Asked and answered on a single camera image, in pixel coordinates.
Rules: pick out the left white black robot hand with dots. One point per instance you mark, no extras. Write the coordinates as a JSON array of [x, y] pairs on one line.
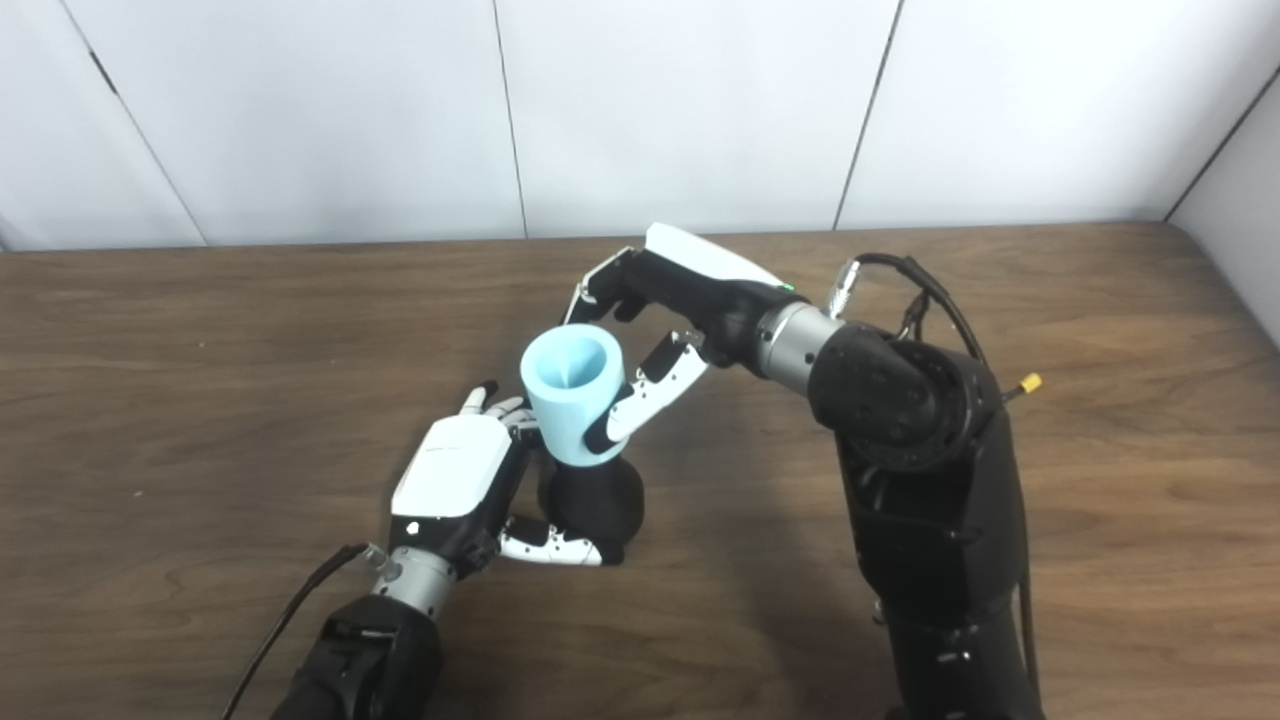
[[450, 470]]

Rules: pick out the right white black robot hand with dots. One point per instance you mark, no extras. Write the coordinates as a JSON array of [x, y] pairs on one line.
[[720, 290]]

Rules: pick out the black funnel-shaped nozzle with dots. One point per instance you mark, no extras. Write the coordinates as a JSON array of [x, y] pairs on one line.
[[595, 505]]

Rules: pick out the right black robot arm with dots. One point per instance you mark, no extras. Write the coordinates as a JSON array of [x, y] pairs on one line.
[[920, 500]]

